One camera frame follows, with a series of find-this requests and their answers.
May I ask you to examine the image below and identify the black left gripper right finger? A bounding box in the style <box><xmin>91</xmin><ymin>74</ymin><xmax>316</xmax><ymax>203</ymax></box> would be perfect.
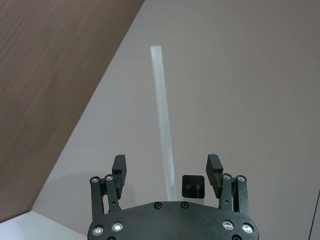
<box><xmin>204</xmin><ymin>154</ymin><xmax>251</xmax><ymax>221</ymax></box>

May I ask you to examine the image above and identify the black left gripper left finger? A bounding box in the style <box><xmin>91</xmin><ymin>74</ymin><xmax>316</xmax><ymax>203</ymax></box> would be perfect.
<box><xmin>89</xmin><ymin>154</ymin><xmax>129</xmax><ymax>223</ymax></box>

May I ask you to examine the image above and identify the brown wooden panel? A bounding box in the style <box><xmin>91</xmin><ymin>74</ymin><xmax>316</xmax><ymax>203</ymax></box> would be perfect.
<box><xmin>0</xmin><ymin>0</ymin><xmax>146</xmax><ymax>224</ymax></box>

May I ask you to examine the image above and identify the black wall socket white frame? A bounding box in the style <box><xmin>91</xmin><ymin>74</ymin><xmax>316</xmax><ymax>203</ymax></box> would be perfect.
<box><xmin>181</xmin><ymin>174</ymin><xmax>207</xmax><ymax>201</ymax></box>

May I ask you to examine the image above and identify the white cable duct strip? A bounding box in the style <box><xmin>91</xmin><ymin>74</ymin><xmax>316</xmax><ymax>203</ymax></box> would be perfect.
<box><xmin>150</xmin><ymin>45</ymin><xmax>179</xmax><ymax>202</ymax></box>

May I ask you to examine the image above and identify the thin dark cable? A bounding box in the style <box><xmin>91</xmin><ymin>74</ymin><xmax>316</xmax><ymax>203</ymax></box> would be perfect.
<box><xmin>308</xmin><ymin>186</ymin><xmax>320</xmax><ymax>240</ymax></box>

